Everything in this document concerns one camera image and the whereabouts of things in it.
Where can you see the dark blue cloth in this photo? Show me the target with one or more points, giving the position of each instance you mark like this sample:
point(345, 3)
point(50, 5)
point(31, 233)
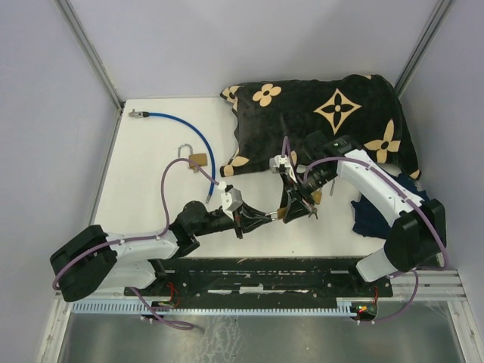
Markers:
point(368, 221)

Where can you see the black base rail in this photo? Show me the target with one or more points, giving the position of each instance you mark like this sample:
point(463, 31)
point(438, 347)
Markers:
point(298, 276)

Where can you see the left aluminium frame post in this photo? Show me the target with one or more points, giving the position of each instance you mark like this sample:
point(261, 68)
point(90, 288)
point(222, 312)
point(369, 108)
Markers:
point(74, 23)

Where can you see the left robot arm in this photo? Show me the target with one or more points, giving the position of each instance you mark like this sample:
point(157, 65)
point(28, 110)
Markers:
point(95, 260)

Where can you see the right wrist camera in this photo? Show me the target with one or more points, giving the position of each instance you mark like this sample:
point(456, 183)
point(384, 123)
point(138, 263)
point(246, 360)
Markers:
point(282, 165)

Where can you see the aluminium frame post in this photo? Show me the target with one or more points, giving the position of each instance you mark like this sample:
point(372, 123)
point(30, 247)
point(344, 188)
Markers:
point(436, 19)
point(74, 23)

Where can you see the black floral patterned blanket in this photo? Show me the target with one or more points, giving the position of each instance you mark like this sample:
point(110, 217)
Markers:
point(366, 108)

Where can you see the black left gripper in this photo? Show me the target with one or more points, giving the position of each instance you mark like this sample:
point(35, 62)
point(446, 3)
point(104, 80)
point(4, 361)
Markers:
point(252, 219)

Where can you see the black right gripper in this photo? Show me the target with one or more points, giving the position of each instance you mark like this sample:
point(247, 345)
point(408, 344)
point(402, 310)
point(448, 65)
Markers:
point(293, 201)

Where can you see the large brass padlock with keys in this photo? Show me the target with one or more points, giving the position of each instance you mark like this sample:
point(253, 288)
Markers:
point(325, 191)

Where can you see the small brass padlock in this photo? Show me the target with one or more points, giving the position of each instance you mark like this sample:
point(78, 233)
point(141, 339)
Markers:
point(277, 214)

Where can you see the brass padlock with key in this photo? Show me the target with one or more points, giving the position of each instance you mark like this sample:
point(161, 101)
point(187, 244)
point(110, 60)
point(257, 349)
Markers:
point(200, 159)

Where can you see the white slotted cable duct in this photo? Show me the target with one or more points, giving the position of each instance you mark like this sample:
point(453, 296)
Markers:
point(226, 305)

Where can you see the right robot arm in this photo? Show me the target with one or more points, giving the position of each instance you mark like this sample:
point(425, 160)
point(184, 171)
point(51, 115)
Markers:
point(417, 226)

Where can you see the right aluminium frame post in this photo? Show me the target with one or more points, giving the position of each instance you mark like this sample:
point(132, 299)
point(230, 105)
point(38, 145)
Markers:
point(436, 19)

